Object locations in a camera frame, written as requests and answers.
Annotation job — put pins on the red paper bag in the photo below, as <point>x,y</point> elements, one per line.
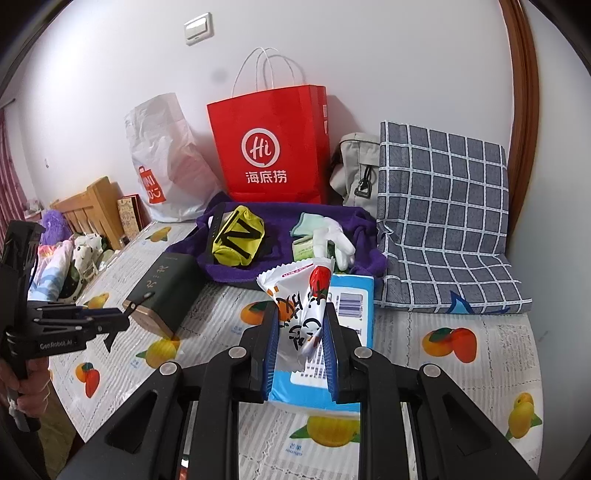
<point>277,115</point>

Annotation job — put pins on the green tissue pack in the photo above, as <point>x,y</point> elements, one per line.
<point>304,251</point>

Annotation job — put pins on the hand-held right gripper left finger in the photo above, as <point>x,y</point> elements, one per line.
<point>270,360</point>

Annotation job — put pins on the yellow black pouch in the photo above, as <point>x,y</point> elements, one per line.
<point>251,221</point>

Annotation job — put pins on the dark green box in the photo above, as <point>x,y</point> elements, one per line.
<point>161,286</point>

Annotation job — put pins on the white glove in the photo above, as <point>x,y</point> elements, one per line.
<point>339,244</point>

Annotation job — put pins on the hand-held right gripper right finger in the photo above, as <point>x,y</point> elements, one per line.
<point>331,360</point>

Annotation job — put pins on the small brown box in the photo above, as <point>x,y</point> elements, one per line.
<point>129,217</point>

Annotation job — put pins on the beige bag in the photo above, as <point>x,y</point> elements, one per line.
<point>351,157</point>

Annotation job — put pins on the person's left hand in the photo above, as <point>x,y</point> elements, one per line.
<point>32,392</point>

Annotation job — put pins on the white plastic bag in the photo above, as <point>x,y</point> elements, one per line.
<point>157,138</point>

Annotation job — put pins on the white light switch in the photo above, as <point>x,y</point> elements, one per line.
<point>198,27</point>

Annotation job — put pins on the purple plush toy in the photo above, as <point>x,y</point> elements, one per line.
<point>53,224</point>

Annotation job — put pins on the wooden headboard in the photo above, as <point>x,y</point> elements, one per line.
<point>97,203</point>

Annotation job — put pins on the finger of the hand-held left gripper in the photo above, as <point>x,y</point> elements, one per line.
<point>108,332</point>
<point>101,314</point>

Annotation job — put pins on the fruit printed table cover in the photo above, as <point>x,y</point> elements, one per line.
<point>461,392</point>

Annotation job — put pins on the blue tissue pack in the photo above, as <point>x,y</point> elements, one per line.
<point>304,392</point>

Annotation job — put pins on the purple towel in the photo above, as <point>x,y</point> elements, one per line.
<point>281,221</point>

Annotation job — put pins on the pink curtain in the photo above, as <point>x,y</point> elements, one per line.
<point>9,184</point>

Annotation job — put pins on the person's dark clothing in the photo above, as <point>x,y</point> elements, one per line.
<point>18,452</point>

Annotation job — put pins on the grey checked cushion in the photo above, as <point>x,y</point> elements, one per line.
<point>443,207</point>

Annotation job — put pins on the white black plush toy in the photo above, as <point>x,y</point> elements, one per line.
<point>85,258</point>

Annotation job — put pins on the wooden door frame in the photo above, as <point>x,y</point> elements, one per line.
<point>524,92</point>

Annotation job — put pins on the light green cloth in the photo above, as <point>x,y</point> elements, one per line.
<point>307,224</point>

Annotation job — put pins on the white red snack packet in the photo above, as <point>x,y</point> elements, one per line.
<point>300,295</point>

